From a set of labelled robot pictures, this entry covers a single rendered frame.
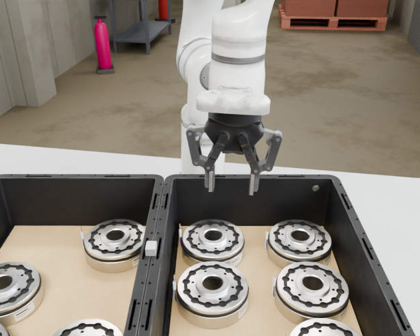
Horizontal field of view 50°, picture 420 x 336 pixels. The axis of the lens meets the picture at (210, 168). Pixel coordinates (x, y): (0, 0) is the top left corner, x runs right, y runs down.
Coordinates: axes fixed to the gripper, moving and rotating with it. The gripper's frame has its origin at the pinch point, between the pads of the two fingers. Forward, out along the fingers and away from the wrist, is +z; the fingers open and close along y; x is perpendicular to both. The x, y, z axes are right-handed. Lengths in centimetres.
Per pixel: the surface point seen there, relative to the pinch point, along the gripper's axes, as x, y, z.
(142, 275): 17.2, 9.7, 4.0
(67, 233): -2.1, 28.9, 14.4
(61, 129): -217, 133, 99
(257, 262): 1.6, -4.8, 13.8
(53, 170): -45, 52, 28
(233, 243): 0.7, -0.8, 11.0
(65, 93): -288, 160, 99
